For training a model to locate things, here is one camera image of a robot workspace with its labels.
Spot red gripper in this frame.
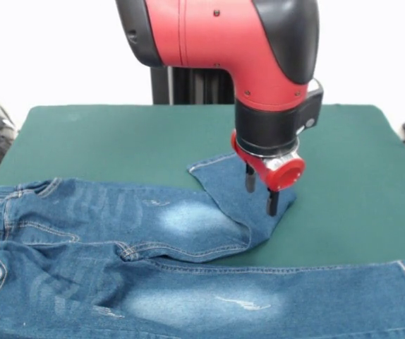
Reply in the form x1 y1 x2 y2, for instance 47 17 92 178
231 129 306 217

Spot blue denim jeans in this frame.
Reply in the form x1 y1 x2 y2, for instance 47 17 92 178
0 151 405 339

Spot dark green table cloth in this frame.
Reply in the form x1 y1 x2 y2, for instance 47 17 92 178
0 103 405 339

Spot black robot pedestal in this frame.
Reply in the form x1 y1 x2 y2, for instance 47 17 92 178
149 65 237 105

